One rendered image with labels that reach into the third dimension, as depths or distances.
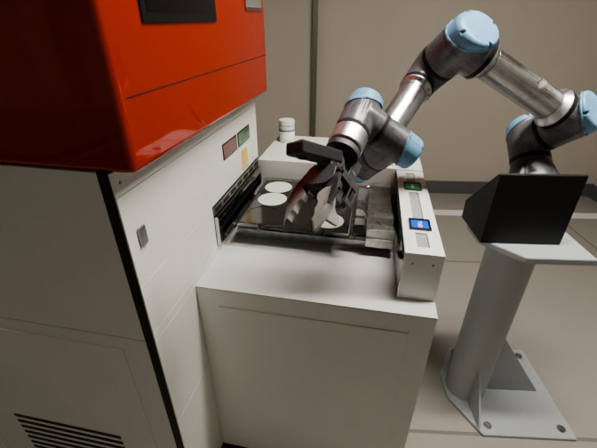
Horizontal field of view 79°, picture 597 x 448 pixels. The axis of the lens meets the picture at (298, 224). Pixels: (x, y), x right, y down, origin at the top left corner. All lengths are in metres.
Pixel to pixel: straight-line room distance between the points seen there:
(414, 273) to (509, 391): 1.14
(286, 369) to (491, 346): 0.84
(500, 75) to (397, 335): 0.73
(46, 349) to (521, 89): 1.40
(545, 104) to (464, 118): 2.31
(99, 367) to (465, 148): 3.24
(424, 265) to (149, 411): 0.80
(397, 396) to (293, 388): 0.30
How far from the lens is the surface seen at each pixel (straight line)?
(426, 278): 0.95
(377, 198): 1.34
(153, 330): 0.88
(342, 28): 3.22
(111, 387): 1.12
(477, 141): 3.64
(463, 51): 1.08
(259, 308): 1.00
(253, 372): 1.19
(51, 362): 1.17
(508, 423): 1.88
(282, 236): 1.16
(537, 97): 1.23
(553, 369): 2.21
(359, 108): 0.78
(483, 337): 1.60
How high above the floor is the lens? 1.45
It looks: 30 degrees down
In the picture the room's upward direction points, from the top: straight up
